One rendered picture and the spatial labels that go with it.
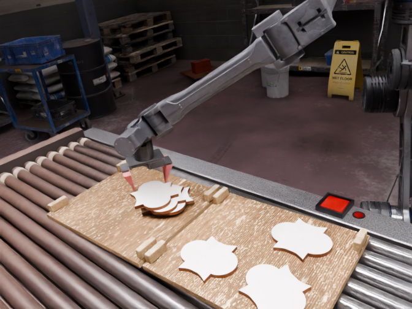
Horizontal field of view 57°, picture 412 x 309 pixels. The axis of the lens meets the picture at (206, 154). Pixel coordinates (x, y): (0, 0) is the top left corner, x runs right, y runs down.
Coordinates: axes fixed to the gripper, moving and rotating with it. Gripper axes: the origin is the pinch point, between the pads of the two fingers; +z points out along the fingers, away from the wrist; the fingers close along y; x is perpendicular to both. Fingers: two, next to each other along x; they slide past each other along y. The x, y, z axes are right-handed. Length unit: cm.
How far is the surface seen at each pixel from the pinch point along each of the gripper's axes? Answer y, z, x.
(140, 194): -3.7, 0.6, -2.8
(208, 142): 92, 100, 215
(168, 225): 0.8, 4.8, -15.6
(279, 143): 145, 98, 174
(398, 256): 45, 6, -50
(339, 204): 45, 4, -29
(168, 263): -3.2, 4.7, -29.2
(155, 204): -1.0, 0.5, -10.4
